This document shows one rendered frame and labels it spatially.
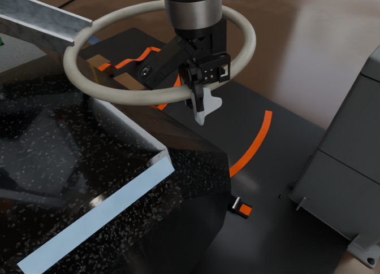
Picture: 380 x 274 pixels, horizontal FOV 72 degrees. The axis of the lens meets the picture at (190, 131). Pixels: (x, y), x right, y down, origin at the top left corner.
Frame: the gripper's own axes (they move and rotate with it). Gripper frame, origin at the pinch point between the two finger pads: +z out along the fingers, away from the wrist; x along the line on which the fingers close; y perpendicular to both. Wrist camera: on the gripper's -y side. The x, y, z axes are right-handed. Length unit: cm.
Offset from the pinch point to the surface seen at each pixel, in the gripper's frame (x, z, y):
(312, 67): 103, 91, 140
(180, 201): -12.3, 12.4, -8.7
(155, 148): -3.2, 3.6, -10.1
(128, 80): 119, 65, -7
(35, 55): 45, -1, -34
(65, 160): 0.5, 2.1, -28.2
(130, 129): 4.5, 2.9, -13.9
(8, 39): 59, -2, -43
